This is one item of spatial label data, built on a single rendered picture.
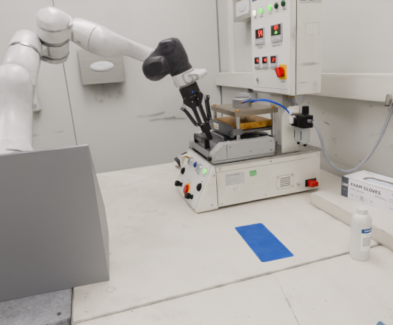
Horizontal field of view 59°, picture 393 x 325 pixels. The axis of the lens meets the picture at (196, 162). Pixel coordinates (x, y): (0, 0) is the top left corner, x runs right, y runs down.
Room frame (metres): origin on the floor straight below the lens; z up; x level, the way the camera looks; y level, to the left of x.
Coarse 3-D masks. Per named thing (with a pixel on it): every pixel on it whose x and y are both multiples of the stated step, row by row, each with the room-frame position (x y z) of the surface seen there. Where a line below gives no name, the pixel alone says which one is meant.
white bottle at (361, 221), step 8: (360, 208) 0.85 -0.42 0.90; (352, 216) 0.86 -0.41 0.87; (360, 216) 0.84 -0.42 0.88; (368, 216) 0.84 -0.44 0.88; (352, 224) 0.85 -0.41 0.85; (360, 224) 0.83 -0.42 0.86; (368, 224) 0.83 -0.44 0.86; (352, 232) 0.85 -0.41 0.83; (360, 232) 0.83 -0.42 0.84; (368, 232) 0.83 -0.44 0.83; (352, 240) 0.84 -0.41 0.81; (360, 240) 0.83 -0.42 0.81; (368, 240) 0.83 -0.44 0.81; (352, 248) 0.84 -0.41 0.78; (360, 248) 0.83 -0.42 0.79; (368, 248) 0.83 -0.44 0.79; (352, 256) 0.84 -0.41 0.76; (360, 256) 0.83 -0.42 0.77; (368, 256) 0.83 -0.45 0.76
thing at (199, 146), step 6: (210, 132) 1.46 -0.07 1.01; (216, 138) 1.40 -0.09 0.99; (222, 138) 1.34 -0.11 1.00; (192, 144) 1.49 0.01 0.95; (198, 144) 1.41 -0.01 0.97; (210, 144) 1.39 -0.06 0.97; (216, 144) 1.39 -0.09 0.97; (276, 144) 1.37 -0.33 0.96; (198, 150) 1.41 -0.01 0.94; (204, 150) 1.34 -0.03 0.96; (210, 150) 1.30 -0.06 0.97
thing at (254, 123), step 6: (222, 120) 1.44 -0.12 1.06; (228, 120) 1.43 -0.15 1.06; (234, 120) 1.42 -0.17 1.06; (240, 120) 1.41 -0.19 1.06; (246, 120) 1.40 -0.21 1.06; (252, 120) 1.39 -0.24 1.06; (258, 120) 1.38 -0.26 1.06; (264, 120) 1.37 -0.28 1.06; (270, 120) 1.37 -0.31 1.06; (234, 126) 1.33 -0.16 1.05; (240, 126) 1.33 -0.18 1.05; (246, 126) 1.34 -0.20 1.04; (252, 126) 1.35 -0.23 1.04; (258, 126) 1.36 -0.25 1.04; (264, 126) 1.36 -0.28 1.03; (270, 126) 1.37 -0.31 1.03; (246, 132) 1.34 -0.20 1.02
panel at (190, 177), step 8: (192, 152) 1.48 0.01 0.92; (200, 160) 1.37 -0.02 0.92; (192, 168) 1.41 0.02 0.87; (208, 168) 1.26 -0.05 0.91; (184, 176) 1.46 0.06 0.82; (192, 176) 1.38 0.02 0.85; (200, 176) 1.30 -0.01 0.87; (184, 184) 1.43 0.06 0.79; (192, 184) 1.34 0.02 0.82; (192, 192) 1.31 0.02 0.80; (200, 192) 1.24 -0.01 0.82; (192, 200) 1.28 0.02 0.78; (192, 208) 1.25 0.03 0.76
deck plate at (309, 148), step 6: (300, 144) 1.45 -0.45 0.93; (192, 150) 1.49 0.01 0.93; (300, 150) 1.35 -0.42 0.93; (306, 150) 1.34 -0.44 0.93; (312, 150) 1.34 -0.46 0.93; (318, 150) 1.35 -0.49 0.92; (204, 156) 1.37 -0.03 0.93; (270, 156) 1.30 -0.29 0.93; (276, 156) 1.30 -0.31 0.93; (282, 156) 1.30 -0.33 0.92; (210, 162) 1.27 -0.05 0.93; (228, 162) 1.25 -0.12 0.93; (234, 162) 1.25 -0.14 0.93; (240, 162) 1.26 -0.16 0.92
